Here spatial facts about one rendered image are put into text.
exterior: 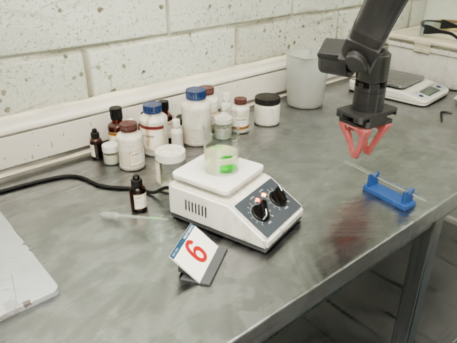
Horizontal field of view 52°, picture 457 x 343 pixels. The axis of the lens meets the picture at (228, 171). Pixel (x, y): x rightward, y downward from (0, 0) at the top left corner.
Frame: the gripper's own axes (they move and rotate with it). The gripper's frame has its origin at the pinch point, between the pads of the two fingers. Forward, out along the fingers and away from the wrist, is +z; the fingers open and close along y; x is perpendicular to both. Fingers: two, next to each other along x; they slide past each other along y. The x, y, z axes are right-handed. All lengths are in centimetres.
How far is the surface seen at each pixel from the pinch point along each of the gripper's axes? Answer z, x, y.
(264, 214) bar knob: 0.5, 7.2, 29.4
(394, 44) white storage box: -4, -48, -68
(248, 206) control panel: 0.5, 3.8, 30.2
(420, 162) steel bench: 6.4, 1.8, -18.1
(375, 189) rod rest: 5.4, 5.8, 1.4
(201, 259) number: 5.0, 6.3, 40.6
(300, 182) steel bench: 6.4, -5.9, 10.1
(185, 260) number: 3.7, 6.8, 43.5
